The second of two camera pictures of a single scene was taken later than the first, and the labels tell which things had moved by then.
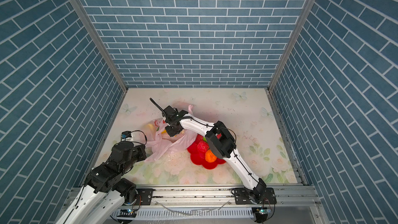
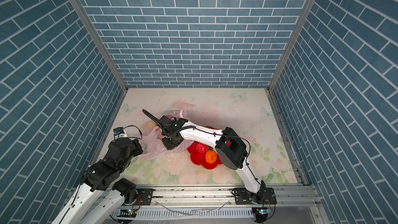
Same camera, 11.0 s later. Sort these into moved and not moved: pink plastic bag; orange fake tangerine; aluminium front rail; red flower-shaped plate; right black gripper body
Moved: right black gripper body; pink plastic bag
Not moved: aluminium front rail; red flower-shaped plate; orange fake tangerine
